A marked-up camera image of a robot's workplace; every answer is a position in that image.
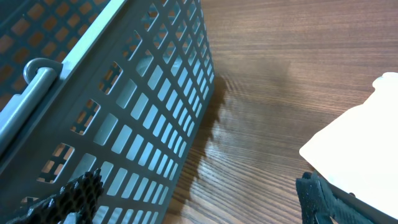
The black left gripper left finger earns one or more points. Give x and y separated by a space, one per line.
76 201

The white snack pouch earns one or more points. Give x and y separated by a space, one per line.
357 152

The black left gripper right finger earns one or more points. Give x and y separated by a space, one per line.
321 202

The grey plastic mesh basket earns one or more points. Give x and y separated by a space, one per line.
120 86

